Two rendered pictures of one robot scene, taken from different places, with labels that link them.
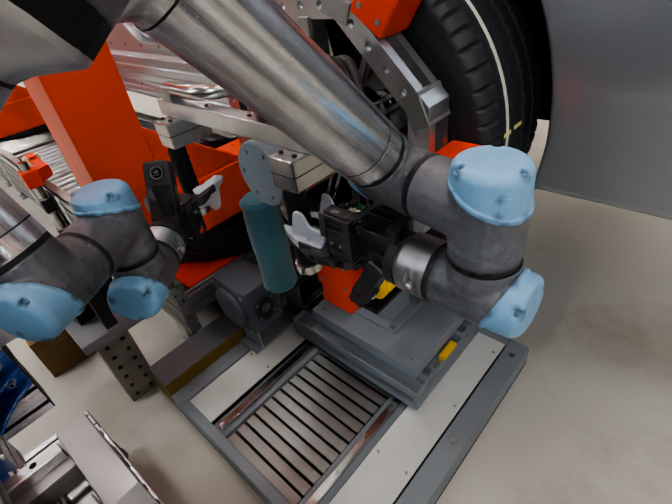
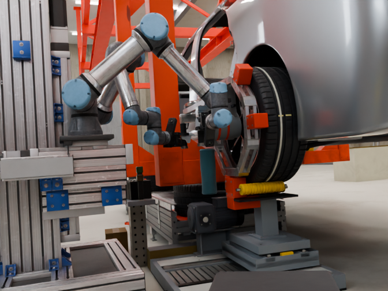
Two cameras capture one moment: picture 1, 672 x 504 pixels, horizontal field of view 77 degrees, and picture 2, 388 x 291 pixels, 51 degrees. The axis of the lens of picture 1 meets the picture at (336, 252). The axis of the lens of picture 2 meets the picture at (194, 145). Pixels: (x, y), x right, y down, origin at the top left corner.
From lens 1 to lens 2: 1.59 m
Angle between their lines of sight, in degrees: 45
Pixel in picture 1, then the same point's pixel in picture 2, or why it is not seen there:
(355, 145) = (196, 84)
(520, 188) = (217, 85)
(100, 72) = (174, 109)
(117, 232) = (152, 114)
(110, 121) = not seen: hidden behind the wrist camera
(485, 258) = (213, 101)
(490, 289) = (215, 111)
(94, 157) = not seen: hidden behind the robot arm
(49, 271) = (136, 109)
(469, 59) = (262, 89)
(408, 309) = (275, 235)
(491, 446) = not seen: outside the picture
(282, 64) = (181, 65)
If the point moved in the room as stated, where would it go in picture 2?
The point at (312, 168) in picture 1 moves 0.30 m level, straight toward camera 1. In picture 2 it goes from (205, 109) to (177, 104)
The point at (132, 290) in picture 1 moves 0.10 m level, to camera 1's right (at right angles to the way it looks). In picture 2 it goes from (150, 131) to (167, 130)
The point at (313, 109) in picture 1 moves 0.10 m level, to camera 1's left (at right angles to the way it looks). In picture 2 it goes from (187, 74) to (167, 77)
